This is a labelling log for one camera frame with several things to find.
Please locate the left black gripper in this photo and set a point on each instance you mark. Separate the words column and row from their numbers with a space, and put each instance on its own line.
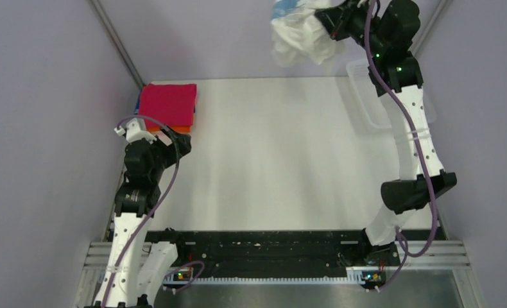
column 170, row 148

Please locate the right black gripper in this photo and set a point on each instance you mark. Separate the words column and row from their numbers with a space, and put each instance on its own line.
column 337, row 19

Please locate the white printed t-shirt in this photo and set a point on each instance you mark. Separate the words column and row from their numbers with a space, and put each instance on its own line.
column 297, row 35

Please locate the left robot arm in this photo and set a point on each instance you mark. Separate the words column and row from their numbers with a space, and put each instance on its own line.
column 130, row 281

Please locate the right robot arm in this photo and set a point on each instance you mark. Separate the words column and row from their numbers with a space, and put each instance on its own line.
column 396, row 75

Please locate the orange folded t-shirt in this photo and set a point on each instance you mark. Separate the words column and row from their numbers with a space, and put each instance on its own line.
column 154, row 129

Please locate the blue folded t-shirt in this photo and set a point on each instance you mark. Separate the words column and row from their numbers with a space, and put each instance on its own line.
column 136, row 109

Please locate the red folded t-shirt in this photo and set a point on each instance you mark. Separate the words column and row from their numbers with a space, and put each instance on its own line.
column 170, row 104

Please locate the white plastic basket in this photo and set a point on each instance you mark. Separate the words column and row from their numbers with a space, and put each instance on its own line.
column 374, row 114

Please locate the left controller board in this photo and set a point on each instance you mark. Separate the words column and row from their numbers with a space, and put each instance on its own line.
column 180, row 276

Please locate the controller board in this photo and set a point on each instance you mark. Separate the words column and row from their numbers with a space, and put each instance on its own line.
column 369, row 278
column 180, row 276

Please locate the right controller board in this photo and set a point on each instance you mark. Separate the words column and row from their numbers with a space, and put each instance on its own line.
column 369, row 278

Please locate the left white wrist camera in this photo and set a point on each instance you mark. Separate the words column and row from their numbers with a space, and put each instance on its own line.
column 133, row 130

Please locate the right aluminium frame post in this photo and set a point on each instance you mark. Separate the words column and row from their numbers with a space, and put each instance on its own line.
column 430, row 13

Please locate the aluminium frame post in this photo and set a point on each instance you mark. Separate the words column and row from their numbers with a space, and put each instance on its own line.
column 430, row 13
column 112, row 34

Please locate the black mounting base rail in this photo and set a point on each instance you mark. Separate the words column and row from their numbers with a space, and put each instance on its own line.
column 277, row 254

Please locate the left aluminium frame post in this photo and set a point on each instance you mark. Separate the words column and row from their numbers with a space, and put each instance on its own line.
column 112, row 34

